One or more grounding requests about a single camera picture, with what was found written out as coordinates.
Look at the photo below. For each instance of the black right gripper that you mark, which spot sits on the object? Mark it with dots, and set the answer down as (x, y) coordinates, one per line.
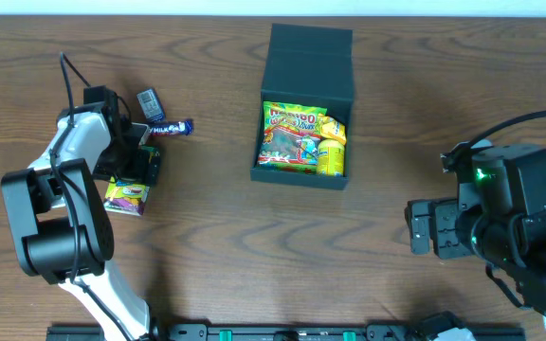
(444, 228)

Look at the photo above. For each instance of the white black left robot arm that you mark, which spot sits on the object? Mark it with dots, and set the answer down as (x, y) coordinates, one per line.
(59, 226)

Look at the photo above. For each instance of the yellow Mentos bottle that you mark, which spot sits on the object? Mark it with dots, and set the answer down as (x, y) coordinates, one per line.
(330, 158)

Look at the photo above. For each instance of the Haribo worms candy bag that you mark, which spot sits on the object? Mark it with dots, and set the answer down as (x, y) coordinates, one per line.
(291, 137)

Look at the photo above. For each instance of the yellow candy wrapper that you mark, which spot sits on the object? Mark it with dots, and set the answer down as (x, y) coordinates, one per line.
(330, 128)

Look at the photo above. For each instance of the Dairy Milk chocolate bar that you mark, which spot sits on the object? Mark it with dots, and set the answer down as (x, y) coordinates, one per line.
(171, 128)

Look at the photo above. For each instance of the dark green open box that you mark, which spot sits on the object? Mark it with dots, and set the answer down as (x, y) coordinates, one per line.
(311, 66)

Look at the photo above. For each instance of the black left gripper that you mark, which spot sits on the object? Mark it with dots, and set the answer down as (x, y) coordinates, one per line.
(149, 165)

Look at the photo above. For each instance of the blue Eclipse mint box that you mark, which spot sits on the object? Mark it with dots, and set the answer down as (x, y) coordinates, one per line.
(151, 105)

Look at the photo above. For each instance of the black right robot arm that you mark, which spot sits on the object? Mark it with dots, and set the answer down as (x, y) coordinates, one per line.
(497, 215)

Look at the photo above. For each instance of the green Pretz snack box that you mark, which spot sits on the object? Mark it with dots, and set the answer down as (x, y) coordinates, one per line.
(131, 198)

